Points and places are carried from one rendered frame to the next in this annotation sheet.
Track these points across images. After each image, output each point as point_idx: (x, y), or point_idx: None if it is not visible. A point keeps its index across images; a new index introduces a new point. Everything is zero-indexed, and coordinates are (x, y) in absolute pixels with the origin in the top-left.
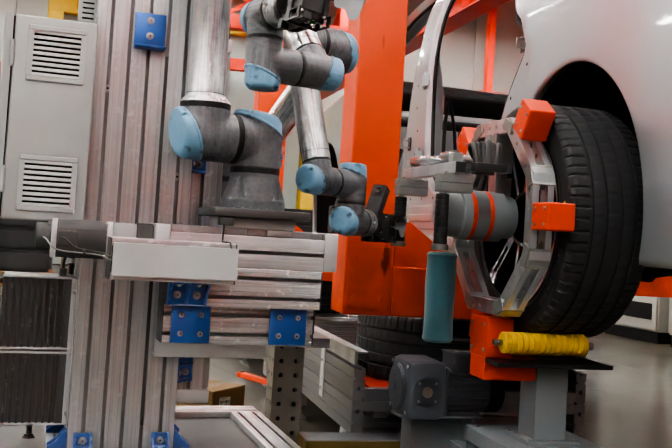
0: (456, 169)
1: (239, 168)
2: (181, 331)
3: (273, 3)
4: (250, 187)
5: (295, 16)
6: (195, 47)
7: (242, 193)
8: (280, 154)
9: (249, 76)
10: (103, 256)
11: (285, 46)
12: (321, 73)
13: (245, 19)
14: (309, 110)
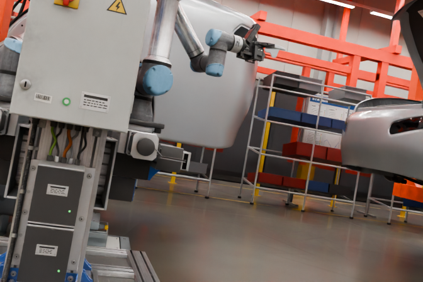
0: None
1: (148, 99)
2: (134, 193)
3: (243, 44)
4: (152, 110)
5: (261, 60)
6: (169, 32)
7: (150, 113)
8: None
9: (221, 70)
10: (157, 157)
11: (191, 45)
12: None
13: (219, 40)
14: None
